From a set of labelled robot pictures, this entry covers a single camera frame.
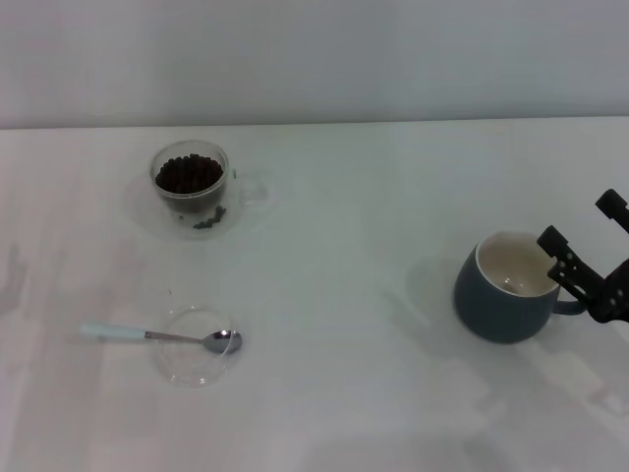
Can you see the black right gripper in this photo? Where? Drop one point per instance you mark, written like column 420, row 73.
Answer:
column 614, row 300

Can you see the dark teal ceramic mug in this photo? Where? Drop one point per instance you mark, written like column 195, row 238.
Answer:
column 491, row 314

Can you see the clear double-walled glass cup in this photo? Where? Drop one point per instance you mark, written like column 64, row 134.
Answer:
column 231, row 184

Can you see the clear round glass dish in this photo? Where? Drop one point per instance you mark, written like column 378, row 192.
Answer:
column 196, row 366

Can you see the clear glass saucer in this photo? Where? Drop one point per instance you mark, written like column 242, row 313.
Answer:
column 142, row 216

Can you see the loose coffee bean cluster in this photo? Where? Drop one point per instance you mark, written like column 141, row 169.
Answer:
column 210, row 220

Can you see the coffee bean pile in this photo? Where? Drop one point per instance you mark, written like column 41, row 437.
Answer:
column 189, row 174

